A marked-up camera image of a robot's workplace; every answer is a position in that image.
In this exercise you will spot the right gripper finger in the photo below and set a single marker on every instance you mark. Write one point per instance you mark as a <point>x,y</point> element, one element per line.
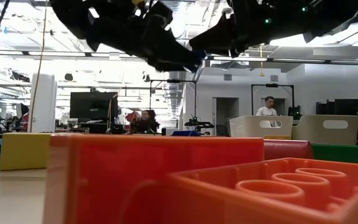
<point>219,37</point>

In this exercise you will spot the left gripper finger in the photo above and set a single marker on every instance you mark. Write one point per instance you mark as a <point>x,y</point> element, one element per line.
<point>172,56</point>

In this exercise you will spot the green plastic brick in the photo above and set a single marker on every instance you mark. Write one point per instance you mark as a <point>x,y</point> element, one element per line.
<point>340,154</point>

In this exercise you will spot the large yellow wooden block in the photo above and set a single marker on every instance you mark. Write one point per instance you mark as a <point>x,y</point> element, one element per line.
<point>23,152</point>

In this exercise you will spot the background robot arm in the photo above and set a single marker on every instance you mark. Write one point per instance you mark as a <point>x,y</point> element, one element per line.
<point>199,124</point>

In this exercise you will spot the red background object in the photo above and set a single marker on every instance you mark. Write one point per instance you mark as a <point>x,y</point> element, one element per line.
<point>133,117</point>

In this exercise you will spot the seated person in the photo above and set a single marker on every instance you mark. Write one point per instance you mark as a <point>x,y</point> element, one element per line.
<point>145,124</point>

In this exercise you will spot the small white box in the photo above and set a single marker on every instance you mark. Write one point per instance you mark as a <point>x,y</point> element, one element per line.
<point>168,131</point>

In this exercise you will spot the black monitor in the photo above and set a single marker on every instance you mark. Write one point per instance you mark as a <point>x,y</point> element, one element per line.
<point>92,105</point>

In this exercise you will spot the standing person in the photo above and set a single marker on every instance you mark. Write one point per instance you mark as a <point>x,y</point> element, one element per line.
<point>266,111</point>

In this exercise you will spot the white plastic bin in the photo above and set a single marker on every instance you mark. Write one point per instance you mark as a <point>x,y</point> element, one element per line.
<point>244,129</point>
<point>309,133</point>

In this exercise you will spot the white pillar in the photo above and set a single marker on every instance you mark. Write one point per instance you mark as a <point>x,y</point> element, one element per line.
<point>43,102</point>

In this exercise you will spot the small yellow block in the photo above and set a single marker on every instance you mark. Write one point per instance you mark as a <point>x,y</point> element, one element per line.
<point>277,137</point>

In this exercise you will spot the black cabinet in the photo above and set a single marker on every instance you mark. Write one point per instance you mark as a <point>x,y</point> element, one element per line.
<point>346,107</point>

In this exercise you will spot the red rounded wooden block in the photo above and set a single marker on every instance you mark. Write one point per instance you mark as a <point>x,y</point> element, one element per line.
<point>287,149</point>

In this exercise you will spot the orange plastic brick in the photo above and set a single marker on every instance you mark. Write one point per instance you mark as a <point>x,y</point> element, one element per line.
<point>120,174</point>
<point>216,205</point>

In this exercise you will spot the black frame stand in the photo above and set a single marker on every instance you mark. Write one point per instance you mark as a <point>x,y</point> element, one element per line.
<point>272,85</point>
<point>172,81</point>

